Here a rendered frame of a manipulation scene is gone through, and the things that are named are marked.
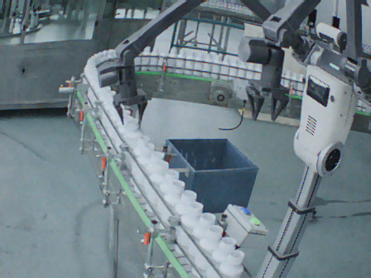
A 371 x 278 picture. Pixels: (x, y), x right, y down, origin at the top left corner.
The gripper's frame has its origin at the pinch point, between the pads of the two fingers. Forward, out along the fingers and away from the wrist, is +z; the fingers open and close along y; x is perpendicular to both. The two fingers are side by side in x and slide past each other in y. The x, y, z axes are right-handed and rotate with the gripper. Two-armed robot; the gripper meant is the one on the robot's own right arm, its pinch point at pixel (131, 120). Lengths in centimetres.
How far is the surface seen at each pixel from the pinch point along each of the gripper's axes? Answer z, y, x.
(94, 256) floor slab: 118, 23, -70
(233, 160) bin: 47, -53, -31
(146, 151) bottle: 5.3, -0.4, 13.3
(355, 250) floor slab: 169, -171, -17
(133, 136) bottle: 4.8, 0.6, 2.6
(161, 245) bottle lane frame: 19.9, 7.8, 41.9
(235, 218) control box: 13, -13, 48
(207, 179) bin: 38.3, -29.9, -10.2
